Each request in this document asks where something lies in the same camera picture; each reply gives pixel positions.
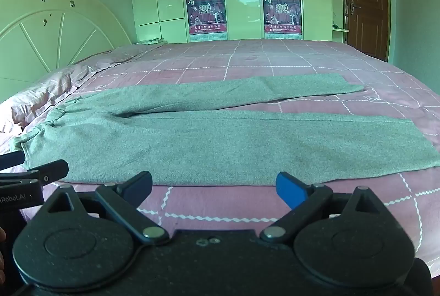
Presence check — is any red calendar wall poster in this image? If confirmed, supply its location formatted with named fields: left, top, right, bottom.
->
left=262, top=0, right=303, bottom=40
left=185, top=0, right=229, bottom=42

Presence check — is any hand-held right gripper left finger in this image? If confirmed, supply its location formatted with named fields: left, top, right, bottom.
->
left=45, top=171, right=169, bottom=245

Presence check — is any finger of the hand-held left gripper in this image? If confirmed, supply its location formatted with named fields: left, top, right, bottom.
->
left=21, top=159, right=69, bottom=184
left=0, top=151, right=25, bottom=170

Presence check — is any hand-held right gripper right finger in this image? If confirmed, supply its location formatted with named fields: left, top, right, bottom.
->
left=260, top=171, right=384, bottom=242

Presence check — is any person's left hand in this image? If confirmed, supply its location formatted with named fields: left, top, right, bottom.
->
left=0, top=226, right=7, bottom=283

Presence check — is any cream wooden headboard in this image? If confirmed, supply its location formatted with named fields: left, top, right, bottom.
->
left=0, top=0, right=133, bottom=104

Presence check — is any pink pillow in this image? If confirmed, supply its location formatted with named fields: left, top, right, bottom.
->
left=0, top=61, right=104, bottom=136
left=74, top=43, right=166, bottom=71

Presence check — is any green towel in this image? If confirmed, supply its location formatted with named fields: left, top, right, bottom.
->
left=13, top=73, right=440, bottom=187

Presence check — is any bed with pink checked sheet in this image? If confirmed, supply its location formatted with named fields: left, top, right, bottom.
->
left=0, top=39, right=440, bottom=278

